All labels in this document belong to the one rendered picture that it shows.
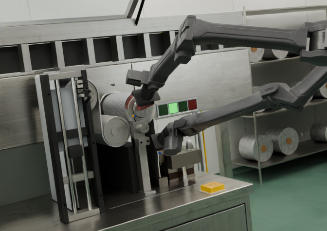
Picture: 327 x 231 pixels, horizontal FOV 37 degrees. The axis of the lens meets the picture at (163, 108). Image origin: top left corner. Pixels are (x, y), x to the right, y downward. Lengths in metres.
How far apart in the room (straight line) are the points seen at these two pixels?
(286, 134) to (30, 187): 3.87
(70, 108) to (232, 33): 0.73
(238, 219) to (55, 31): 1.14
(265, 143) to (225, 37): 4.16
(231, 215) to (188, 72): 0.86
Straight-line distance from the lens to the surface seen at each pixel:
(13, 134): 2.22
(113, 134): 2.02
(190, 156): 2.17
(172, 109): 2.52
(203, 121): 1.90
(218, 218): 2.02
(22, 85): 2.22
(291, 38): 1.37
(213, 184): 2.01
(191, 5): 5.50
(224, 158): 2.96
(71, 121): 1.84
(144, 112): 2.05
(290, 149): 5.76
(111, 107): 2.17
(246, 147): 5.46
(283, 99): 1.77
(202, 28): 1.38
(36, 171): 2.27
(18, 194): 2.27
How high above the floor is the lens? 1.46
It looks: 6 degrees down
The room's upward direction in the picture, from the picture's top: 7 degrees counter-clockwise
